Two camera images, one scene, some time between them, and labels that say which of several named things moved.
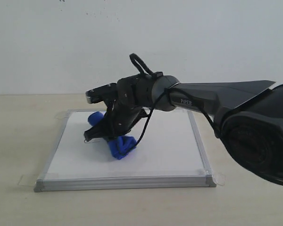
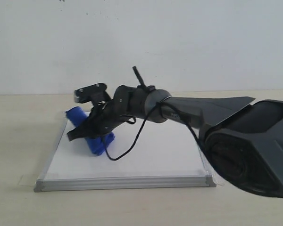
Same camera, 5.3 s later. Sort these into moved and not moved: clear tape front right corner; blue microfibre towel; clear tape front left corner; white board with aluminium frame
Moved: blue microfibre towel
Not moved: clear tape front right corner; clear tape front left corner; white board with aluminium frame
